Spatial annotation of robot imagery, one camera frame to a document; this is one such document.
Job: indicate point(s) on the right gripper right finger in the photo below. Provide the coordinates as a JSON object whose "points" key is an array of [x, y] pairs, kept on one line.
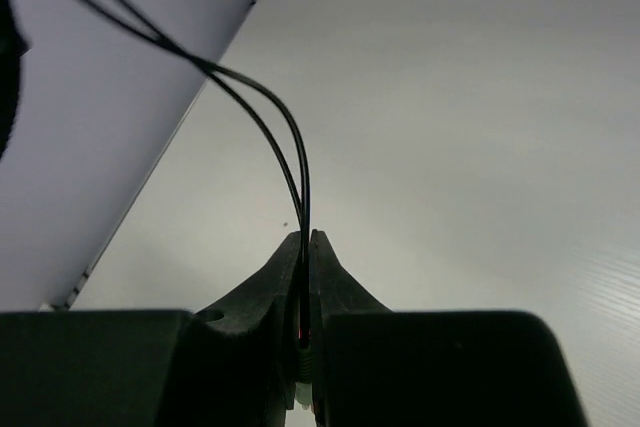
{"points": [[376, 367]]}

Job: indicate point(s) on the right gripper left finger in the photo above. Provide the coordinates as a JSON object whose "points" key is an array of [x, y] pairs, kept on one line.
{"points": [[230, 364]]}

